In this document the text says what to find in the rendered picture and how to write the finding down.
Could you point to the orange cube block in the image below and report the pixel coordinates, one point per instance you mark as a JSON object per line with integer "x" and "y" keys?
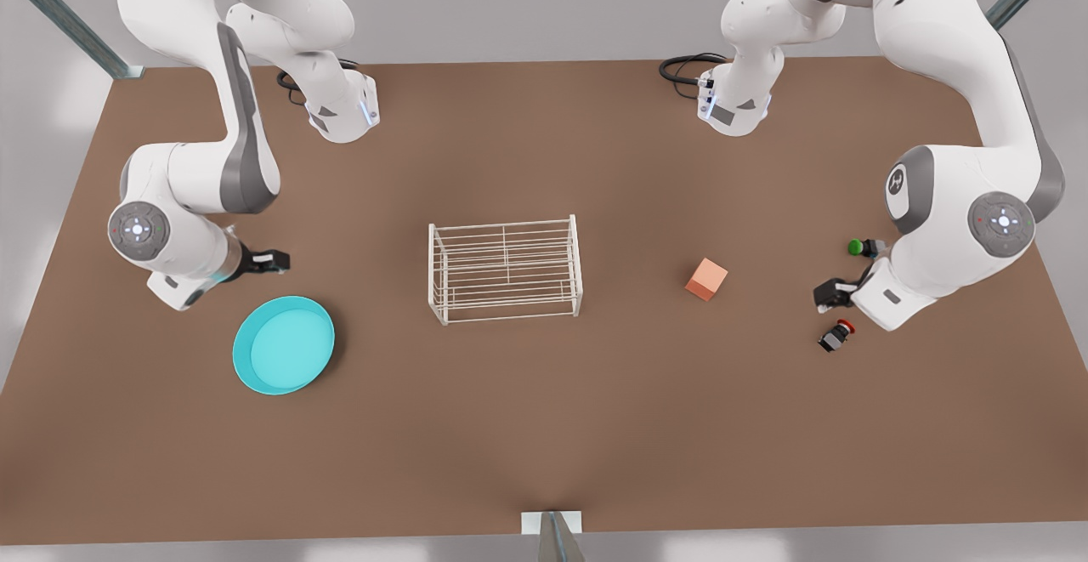
{"x": 706, "y": 279}

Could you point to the cyan round plate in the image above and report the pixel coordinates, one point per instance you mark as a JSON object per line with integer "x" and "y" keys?
{"x": 284, "y": 345}

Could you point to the red button switch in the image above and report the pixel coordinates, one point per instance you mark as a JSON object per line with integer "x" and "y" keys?
{"x": 836, "y": 336}

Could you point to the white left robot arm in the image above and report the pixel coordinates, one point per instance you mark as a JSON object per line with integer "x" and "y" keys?
{"x": 960, "y": 179}

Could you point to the green button switch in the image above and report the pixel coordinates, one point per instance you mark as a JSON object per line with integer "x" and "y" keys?
{"x": 865, "y": 247}

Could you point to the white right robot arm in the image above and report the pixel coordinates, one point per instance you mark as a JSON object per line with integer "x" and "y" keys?
{"x": 195, "y": 175}

